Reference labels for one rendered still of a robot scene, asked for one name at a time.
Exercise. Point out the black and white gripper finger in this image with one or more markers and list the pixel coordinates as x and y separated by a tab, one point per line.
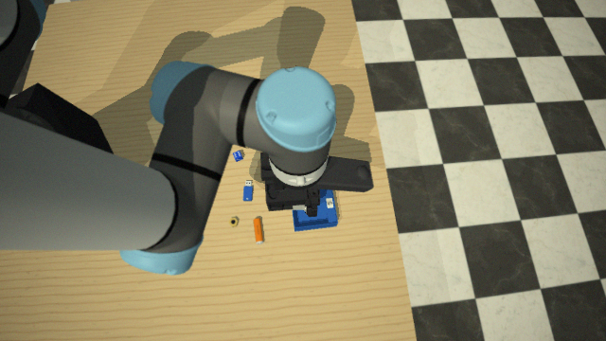
312	209

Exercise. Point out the blue usb stick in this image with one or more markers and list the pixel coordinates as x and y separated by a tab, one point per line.
248	191

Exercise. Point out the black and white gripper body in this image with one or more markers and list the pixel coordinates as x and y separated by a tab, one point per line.
279	197

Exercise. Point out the orange battery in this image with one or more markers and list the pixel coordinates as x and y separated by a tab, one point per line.
258	231

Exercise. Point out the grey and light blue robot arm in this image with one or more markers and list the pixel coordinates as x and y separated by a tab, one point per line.
57	193

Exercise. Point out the blue bin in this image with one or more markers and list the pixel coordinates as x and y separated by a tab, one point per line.
326	214

